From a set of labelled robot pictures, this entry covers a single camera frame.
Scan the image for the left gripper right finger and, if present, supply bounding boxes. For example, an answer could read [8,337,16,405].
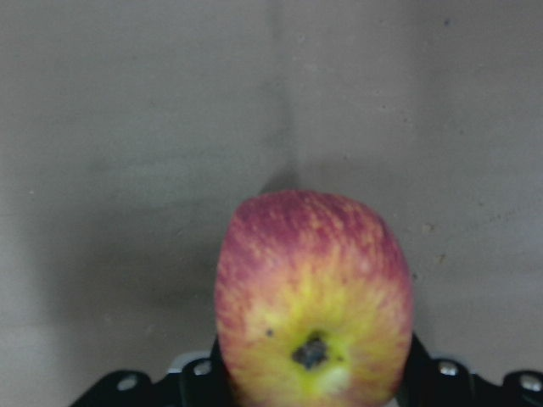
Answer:
[396,335,542,407]

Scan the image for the red yellow apple carried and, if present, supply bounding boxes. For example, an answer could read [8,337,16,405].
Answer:
[215,191,414,406]

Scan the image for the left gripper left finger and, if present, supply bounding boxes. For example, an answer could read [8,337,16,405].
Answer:
[71,341,232,406]

